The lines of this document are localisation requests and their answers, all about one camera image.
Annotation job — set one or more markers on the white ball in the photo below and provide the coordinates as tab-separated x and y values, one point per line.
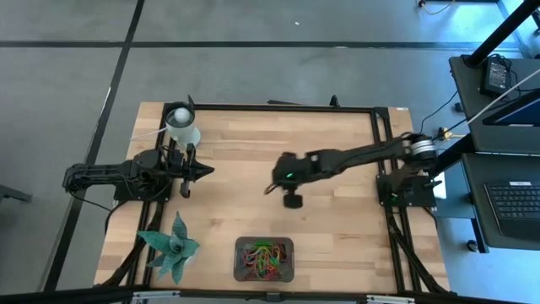
182	114

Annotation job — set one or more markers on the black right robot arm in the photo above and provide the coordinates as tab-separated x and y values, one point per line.
371	154

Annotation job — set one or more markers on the translucent grey plastic bin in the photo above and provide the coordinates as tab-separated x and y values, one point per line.
240	274

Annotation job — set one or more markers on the black caster wheel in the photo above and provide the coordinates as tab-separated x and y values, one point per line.
471	245

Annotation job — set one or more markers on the green artificial succulent plant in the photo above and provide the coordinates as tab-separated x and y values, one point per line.
175	249

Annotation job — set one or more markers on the white cylindrical device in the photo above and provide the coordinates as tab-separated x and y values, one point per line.
185	133

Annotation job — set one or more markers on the silver aluminium bracket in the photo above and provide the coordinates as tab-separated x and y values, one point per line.
390	300
156	294

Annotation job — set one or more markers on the dark flat monitor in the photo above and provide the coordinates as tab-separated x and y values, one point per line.
519	112

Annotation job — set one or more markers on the black power adapter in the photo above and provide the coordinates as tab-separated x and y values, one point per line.
495	76

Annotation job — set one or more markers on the dark furniture foot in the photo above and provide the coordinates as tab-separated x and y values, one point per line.
12	193

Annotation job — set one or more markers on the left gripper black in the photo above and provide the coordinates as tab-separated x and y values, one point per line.
187	169

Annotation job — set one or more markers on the black laptop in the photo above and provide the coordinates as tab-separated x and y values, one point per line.
514	207

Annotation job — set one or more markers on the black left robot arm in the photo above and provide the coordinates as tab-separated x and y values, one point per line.
105	173

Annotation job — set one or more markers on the black rig crossbeam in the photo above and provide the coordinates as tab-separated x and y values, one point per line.
84	293

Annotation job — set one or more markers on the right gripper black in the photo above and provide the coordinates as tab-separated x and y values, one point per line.
295	169

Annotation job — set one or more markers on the black metal pole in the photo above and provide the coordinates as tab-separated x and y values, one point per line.
502	31

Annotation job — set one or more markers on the black aluminium table frame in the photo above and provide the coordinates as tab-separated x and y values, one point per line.
295	108

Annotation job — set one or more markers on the yellow power plug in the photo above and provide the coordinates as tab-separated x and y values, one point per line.
444	134

